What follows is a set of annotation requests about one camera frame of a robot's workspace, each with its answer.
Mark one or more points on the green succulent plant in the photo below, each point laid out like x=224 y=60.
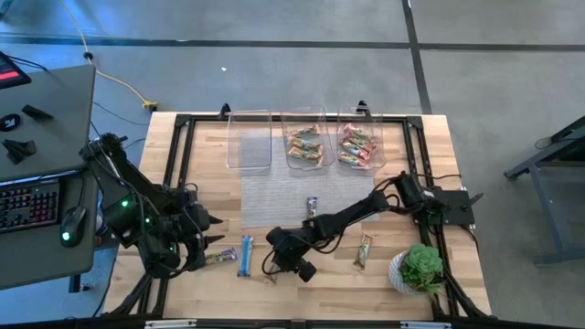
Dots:
x=422 y=267

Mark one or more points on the clear plastic bin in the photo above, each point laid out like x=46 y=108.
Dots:
x=307 y=121
x=249 y=146
x=361 y=116

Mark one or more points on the green orange granola bar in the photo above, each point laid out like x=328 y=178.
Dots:
x=305 y=156
x=307 y=145
x=304 y=132

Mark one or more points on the grey woven placemat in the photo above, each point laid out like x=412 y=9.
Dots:
x=274 y=196

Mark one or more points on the black angular plastic piece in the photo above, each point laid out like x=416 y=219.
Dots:
x=18 y=150

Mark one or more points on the white patterned plant pot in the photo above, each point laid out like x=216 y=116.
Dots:
x=395 y=274

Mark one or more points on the black flat strip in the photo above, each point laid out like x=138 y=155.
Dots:
x=37 y=113

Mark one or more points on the black computer keyboard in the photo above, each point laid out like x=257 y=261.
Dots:
x=27 y=205

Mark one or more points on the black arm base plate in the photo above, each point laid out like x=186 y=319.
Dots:
x=457 y=205

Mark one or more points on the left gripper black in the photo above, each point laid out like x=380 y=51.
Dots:
x=196 y=219

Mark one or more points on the grey side desk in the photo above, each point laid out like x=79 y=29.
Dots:
x=50 y=141

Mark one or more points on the blue granola bar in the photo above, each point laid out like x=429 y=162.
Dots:
x=245 y=256

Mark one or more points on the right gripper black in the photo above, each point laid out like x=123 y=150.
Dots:
x=288 y=249

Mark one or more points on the white metal bracket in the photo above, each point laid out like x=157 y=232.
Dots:
x=425 y=325
x=170 y=324

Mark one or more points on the black table clamp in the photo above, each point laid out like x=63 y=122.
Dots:
x=362 y=107
x=224 y=109

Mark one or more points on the purple Quaker Chewy granola bar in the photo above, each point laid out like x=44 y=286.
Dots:
x=311 y=206
x=223 y=257

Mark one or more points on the black round disc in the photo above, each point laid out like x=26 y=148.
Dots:
x=9 y=122

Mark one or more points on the dark metal cart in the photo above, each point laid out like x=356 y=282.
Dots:
x=548 y=215

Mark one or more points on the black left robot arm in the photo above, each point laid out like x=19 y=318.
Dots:
x=132 y=183

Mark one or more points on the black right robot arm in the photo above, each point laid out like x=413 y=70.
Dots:
x=352 y=215

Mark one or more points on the dark tablet screen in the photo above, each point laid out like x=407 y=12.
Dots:
x=11 y=73

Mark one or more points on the black computer mouse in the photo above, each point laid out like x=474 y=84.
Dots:
x=72 y=226

